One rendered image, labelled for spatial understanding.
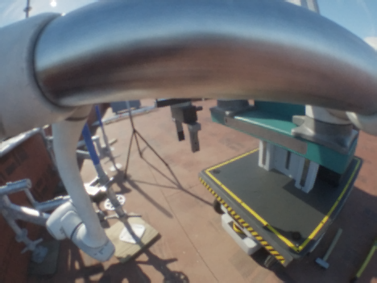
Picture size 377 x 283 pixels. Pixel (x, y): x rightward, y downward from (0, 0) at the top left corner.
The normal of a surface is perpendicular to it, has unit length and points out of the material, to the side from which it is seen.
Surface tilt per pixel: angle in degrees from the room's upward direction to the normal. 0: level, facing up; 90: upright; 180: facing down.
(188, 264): 0
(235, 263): 0
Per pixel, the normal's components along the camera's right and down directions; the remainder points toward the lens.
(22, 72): 0.48, 0.40
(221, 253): -0.15, -0.92
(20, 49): 0.49, 0.10
